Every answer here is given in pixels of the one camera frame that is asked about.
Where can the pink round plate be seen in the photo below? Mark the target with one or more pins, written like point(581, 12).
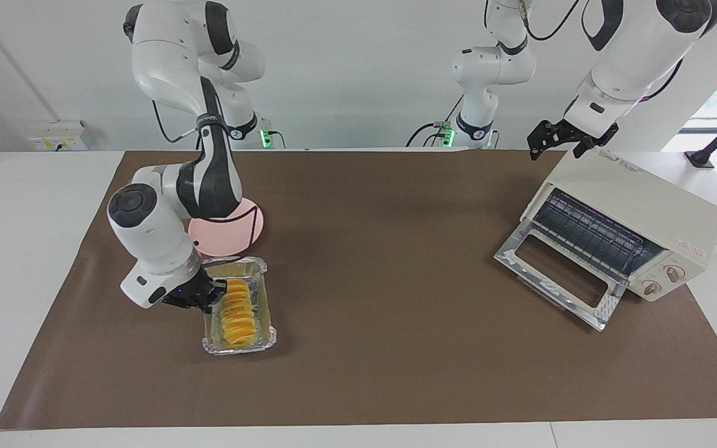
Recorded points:
point(237, 239)

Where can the golden sliced bread loaf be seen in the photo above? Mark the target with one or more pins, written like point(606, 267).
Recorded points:
point(239, 314)

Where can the white toaster oven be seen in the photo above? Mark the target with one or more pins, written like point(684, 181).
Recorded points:
point(638, 199)

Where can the beige oven knob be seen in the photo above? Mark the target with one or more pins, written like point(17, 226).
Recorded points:
point(651, 287)
point(674, 272)

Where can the aluminium foil tray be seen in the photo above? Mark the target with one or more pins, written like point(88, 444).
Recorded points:
point(265, 311)

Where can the white wall power socket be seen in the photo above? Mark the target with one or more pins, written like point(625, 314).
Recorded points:
point(60, 135)

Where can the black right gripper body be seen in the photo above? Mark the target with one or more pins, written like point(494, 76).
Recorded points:
point(193, 295)

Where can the glass oven door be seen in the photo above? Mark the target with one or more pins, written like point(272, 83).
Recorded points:
point(523, 264)

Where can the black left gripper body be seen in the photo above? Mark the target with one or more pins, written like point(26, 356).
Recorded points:
point(576, 132)

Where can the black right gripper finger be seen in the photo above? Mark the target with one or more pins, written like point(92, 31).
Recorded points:
point(214, 302)
point(219, 286)

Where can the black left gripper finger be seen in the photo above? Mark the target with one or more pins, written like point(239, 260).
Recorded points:
point(539, 138)
point(581, 150)

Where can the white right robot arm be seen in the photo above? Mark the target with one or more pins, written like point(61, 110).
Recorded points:
point(165, 56)

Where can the brown table mat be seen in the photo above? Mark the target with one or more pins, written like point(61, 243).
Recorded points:
point(396, 311)

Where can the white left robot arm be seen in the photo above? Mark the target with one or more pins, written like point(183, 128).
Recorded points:
point(638, 56)

